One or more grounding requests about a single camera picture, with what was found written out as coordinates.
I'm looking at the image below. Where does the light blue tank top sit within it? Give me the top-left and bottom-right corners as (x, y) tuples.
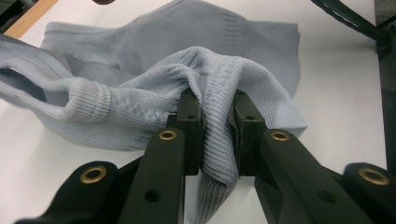
(0, 0), (309, 224)

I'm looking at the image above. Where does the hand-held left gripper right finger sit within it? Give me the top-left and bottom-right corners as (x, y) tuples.
(228, 89), (375, 224)

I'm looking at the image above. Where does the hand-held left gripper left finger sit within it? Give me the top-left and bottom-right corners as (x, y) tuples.
(117, 88), (207, 224)

